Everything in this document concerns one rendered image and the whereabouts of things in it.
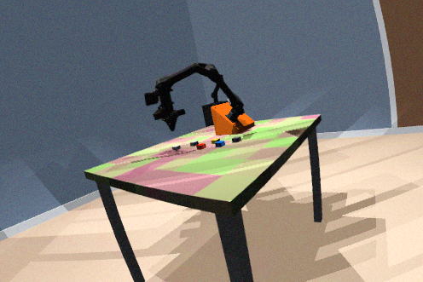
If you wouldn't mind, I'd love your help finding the blue block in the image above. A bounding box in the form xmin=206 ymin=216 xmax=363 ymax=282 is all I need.
xmin=215 ymin=141 xmax=225 ymax=147

